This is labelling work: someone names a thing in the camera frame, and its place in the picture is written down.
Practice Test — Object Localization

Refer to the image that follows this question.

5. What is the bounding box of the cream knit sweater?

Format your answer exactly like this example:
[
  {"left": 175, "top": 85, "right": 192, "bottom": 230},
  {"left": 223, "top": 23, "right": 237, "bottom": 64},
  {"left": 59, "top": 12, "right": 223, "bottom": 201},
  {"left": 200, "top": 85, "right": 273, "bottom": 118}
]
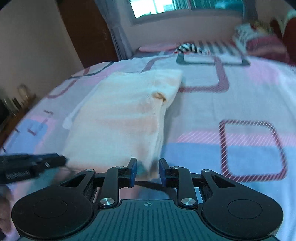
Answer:
[{"left": 62, "top": 69, "right": 183, "bottom": 180}]

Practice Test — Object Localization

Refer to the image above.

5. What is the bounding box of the person's left hand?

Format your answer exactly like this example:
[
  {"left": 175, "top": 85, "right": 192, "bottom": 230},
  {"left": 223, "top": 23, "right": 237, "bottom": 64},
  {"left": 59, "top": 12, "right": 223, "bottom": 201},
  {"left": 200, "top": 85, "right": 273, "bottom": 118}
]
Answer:
[{"left": 0, "top": 185, "right": 14, "bottom": 234}]

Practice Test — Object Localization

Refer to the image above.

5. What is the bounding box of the cluttered side table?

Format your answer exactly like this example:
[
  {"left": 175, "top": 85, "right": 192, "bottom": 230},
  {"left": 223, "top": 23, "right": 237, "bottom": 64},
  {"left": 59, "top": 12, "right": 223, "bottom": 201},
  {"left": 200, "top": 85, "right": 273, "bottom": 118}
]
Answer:
[{"left": 1, "top": 84, "right": 37, "bottom": 147}]

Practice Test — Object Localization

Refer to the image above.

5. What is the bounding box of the pink patterned bed quilt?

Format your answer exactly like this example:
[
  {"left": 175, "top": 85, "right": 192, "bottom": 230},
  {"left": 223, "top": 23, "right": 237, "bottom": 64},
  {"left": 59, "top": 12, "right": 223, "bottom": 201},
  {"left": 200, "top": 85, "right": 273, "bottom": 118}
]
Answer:
[{"left": 1, "top": 54, "right": 295, "bottom": 240}]

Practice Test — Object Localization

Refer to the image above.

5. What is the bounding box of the striped red navy garment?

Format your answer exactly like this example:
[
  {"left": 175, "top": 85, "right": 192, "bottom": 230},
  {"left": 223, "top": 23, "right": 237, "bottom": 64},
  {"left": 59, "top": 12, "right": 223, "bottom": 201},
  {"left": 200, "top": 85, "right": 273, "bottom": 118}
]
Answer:
[{"left": 174, "top": 43, "right": 211, "bottom": 55}]

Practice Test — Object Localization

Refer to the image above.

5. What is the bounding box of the pink flat pillow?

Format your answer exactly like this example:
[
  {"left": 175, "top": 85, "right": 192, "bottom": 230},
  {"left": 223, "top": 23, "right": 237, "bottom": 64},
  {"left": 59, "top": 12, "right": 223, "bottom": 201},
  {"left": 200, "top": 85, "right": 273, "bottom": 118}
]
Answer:
[{"left": 138, "top": 42, "right": 180, "bottom": 53}]

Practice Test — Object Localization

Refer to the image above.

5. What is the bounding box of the striped bed sheet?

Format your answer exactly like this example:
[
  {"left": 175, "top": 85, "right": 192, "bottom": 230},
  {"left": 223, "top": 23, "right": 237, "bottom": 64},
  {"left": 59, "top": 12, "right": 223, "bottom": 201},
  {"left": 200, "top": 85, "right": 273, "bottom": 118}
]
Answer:
[{"left": 131, "top": 39, "right": 292, "bottom": 63}]

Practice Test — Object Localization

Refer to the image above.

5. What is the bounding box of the dark wooden door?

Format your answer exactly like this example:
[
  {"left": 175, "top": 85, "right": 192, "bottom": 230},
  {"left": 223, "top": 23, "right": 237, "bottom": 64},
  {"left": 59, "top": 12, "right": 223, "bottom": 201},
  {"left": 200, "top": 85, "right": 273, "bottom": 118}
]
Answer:
[{"left": 57, "top": 0, "right": 118, "bottom": 68}]

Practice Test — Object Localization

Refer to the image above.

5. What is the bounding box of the striped maroon pillow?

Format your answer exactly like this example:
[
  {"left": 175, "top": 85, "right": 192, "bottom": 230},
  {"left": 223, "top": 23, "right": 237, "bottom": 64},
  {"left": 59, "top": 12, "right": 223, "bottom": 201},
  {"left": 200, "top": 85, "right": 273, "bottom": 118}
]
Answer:
[{"left": 232, "top": 23, "right": 289, "bottom": 62}]

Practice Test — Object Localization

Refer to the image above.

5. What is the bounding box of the grey left curtain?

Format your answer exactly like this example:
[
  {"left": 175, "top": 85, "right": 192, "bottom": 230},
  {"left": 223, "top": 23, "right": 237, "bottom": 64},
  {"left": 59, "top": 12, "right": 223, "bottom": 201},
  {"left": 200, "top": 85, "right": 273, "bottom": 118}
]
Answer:
[{"left": 95, "top": 0, "right": 133, "bottom": 60}]

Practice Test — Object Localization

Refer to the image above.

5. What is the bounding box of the grey curtain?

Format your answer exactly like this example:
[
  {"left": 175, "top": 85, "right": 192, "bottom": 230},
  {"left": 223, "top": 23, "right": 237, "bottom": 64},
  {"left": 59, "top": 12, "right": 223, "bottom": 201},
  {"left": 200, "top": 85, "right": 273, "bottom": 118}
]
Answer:
[
  {"left": 95, "top": 0, "right": 133, "bottom": 60},
  {"left": 243, "top": 0, "right": 258, "bottom": 23}
]

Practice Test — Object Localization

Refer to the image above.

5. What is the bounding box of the window with teal glass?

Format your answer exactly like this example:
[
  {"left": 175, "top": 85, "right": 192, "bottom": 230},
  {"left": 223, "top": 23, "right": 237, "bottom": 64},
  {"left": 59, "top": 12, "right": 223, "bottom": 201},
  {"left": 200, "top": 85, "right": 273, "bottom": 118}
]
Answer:
[{"left": 123, "top": 0, "right": 243, "bottom": 25}]

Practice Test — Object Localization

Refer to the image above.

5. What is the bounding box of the dark patterned cushion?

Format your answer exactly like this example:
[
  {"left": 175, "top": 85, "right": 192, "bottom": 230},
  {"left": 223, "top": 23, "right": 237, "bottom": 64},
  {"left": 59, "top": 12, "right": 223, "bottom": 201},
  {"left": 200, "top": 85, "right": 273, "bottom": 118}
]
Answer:
[{"left": 252, "top": 21, "right": 273, "bottom": 33}]

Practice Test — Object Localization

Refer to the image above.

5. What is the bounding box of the grey right curtain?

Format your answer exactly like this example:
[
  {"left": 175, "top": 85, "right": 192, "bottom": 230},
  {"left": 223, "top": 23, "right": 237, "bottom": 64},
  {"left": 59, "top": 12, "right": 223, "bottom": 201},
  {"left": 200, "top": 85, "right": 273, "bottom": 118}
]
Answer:
[{"left": 243, "top": 0, "right": 258, "bottom": 23}]

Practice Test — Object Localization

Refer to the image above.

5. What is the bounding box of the red white headboard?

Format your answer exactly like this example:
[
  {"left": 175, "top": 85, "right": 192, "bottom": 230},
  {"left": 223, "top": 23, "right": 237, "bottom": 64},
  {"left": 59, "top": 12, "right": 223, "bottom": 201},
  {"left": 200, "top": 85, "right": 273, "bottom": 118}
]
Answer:
[{"left": 270, "top": 9, "right": 296, "bottom": 64}]

